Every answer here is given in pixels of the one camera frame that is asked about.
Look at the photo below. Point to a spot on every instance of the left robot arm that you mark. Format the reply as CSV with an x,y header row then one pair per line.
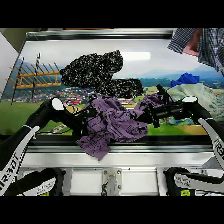
x,y
20,143

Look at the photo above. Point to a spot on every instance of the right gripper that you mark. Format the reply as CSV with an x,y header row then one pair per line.
x,y
151,115

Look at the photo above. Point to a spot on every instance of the purple garment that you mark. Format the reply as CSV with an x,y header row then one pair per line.
x,y
113,123

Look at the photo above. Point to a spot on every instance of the person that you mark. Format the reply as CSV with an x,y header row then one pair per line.
x,y
210,43

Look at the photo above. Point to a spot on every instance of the blue garment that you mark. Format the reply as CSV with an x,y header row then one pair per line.
x,y
185,79

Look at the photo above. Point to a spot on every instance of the black white-speckled garment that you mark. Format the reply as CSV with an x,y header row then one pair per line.
x,y
96,71

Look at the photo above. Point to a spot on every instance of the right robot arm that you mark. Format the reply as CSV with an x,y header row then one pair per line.
x,y
206,123

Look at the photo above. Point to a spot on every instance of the silver frame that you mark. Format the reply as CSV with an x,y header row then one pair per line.
x,y
113,156

